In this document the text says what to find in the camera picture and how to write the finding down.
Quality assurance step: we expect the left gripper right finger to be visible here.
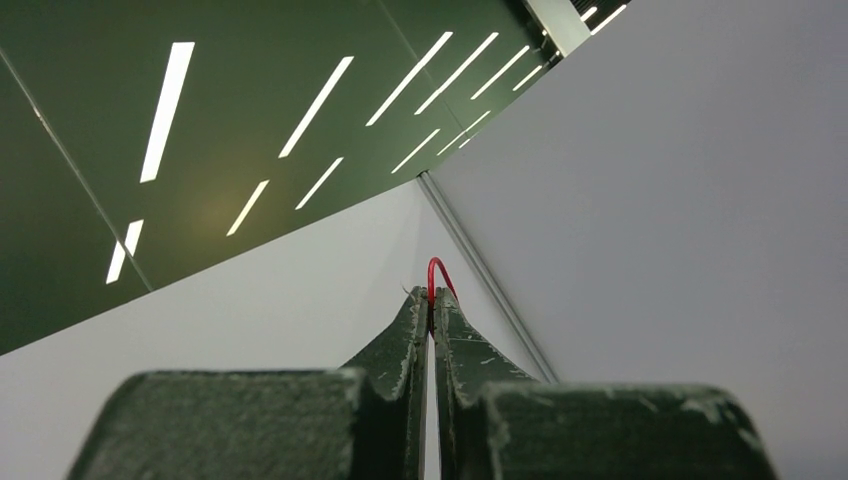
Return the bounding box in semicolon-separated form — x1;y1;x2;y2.
433;288;777;479

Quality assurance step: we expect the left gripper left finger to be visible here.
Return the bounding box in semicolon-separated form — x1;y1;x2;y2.
69;287;428;479

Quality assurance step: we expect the red wire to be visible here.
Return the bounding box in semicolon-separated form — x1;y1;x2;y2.
426;256;460;336

